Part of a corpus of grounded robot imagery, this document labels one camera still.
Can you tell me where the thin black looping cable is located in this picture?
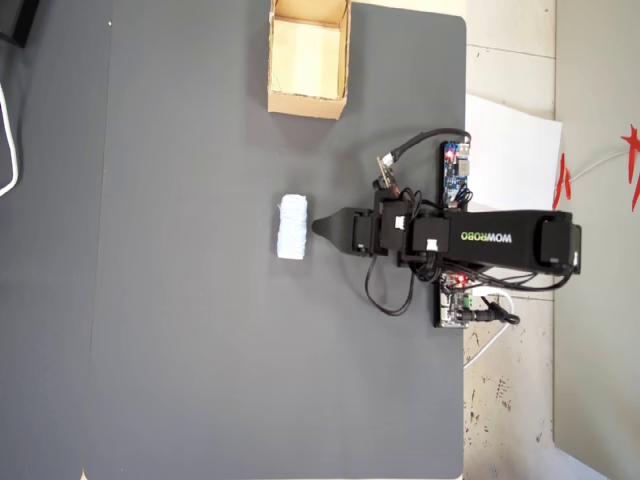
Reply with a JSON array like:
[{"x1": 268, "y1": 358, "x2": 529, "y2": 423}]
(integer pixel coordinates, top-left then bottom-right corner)
[{"x1": 364, "y1": 249, "x2": 417, "y2": 317}]

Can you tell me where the open cardboard box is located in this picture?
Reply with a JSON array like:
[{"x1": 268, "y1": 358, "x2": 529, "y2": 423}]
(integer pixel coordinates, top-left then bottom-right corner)
[{"x1": 266, "y1": 0, "x2": 353, "y2": 121}]

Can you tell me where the thick black camera cable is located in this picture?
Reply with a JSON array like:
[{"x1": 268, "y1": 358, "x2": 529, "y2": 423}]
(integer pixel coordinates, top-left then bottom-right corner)
[{"x1": 385, "y1": 128, "x2": 473, "y2": 167}]

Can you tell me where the black box-shaped object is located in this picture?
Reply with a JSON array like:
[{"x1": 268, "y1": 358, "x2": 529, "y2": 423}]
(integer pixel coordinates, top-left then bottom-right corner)
[{"x1": 0, "y1": 0, "x2": 42, "y2": 50}]

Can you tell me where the white power cable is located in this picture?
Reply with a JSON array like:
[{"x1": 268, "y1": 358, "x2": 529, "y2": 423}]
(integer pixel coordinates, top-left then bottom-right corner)
[{"x1": 463, "y1": 287, "x2": 516, "y2": 371}]

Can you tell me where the white paper sheet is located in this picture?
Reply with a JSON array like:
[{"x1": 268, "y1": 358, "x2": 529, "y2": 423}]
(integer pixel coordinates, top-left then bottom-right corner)
[{"x1": 464, "y1": 93, "x2": 564, "y2": 217}]

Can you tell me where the large dark grey mat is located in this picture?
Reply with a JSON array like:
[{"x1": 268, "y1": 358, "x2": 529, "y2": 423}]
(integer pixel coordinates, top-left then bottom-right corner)
[{"x1": 81, "y1": 0, "x2": 469, "y2": 480}]

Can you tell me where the white curved tube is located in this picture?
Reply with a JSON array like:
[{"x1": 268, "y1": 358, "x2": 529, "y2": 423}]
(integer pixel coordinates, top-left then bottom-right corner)
[{"x1": 0, "y1": 79, "x2": 22, "y2": 197}]

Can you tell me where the white motor controller board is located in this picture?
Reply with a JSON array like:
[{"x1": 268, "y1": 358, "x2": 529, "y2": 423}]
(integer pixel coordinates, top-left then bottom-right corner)
[{"x1": 431, "y1": 272, "x2": 480, "y2": 330}]

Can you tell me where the black power plug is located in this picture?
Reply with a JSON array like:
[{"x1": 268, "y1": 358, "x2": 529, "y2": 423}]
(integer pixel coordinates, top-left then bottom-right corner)
[{"x1": 467, "y1": 296, "x2": 522, "y2": 326}]

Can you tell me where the thin white cable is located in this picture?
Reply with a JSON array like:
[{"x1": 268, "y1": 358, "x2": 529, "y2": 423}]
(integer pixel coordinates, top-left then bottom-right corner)
[{"x1": 568, "y1": 149, "x2": 632, "y2": 184}]

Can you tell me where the blue circuit board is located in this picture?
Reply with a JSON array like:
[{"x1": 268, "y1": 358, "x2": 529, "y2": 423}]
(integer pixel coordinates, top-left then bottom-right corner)
[{"x1": 438, "y1": 140, "x2": 474, "y2": 211}]

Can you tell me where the small camera module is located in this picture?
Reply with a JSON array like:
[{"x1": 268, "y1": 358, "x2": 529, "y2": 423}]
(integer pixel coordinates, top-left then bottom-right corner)
[{"x1": 374, "y1": 154, "x2": 401, "y2": 199}]

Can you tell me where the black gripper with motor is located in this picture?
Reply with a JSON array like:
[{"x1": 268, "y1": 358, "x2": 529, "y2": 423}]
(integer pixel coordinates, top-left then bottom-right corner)
[{"x1": 311, "y1": 207, "x2": 384, "y2": 257}]

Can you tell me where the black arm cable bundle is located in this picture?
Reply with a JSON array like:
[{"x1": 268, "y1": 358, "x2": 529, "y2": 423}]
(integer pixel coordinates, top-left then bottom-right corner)
[{"x1": 439, "y1": 264, "x2": 577, "y2": 294}]

